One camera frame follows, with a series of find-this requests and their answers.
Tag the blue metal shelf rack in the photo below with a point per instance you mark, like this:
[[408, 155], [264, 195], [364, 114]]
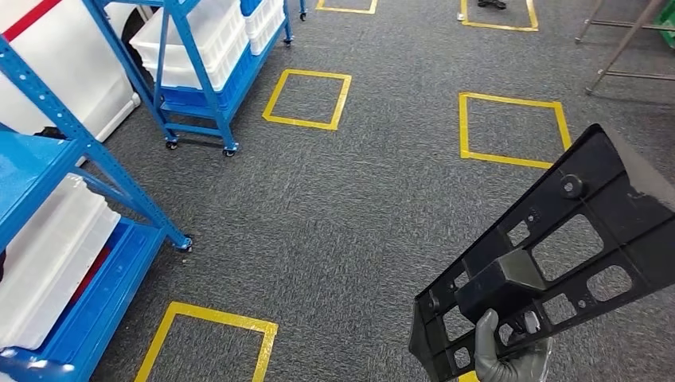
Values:
[[31, 168]]

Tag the white car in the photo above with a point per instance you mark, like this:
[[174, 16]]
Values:
[[63, 68]]

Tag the white plastic crate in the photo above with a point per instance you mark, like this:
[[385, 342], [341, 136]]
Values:
[[47, 263], [221, 37], [263, 26]]

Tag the red barrier belt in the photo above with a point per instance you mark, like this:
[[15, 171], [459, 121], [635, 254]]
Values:
[[29, 20]]

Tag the black plastic panel part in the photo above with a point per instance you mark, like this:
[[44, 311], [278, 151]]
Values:
[[596, 174]]

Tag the black ribbed block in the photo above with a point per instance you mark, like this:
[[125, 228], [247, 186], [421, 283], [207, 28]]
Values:
[[50, 133]]

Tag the blue plastic crate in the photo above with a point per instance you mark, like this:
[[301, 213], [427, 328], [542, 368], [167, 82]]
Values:
[[250, 6], [105, 316], [232, 89]]

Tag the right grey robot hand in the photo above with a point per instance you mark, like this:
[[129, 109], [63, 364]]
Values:
[[488, 348]]

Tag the green plastic crate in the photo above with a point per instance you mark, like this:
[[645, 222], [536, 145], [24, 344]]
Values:
[[668, 26]]

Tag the red item in crate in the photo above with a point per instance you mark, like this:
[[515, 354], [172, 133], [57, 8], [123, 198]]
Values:
[[87, 279]]

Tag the blue wheeled shelf rack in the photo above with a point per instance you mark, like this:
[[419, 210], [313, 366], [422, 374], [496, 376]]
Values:
[[206, 84]]

